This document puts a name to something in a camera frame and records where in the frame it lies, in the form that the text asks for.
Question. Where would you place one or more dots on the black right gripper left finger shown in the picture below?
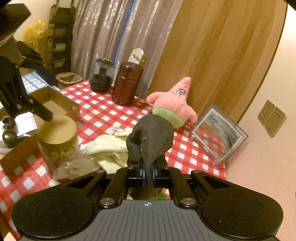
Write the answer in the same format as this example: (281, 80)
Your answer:
(118, 184)

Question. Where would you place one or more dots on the black soft pouch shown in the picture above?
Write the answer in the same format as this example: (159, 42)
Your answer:
(151, 137)

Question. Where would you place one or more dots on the blue checkered cloth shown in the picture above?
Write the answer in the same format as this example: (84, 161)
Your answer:
(33, 82)

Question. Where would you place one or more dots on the cream yellow cloth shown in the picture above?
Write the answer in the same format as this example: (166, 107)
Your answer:
(109, 151)

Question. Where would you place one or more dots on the beige waste basket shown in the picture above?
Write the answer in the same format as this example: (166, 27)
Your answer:
(67, 79)

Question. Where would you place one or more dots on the yellow plastic bag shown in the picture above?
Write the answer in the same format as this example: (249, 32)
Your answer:
(35, 35)

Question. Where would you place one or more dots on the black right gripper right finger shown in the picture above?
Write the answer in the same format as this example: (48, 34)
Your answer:
(172, 179)

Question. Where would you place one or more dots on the brown cylindrical canister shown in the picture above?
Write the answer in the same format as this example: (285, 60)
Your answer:
(126, 84)

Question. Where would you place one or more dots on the plastic nut jar tan lid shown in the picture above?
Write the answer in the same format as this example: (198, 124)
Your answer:
(57, 141)

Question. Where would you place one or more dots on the grey sheer curtain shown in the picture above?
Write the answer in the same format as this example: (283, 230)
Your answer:
(112, 29)

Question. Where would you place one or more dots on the pink star plush toy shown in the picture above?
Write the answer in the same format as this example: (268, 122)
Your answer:
(172, 105)

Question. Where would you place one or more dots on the glass jar dark contents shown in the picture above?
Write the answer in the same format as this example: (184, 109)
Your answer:
(98, 79)

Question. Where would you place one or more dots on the brown curtain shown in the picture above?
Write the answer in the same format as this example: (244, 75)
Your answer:
(225, 47)

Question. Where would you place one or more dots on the double wall socket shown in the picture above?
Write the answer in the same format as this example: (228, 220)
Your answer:
(272, 118)

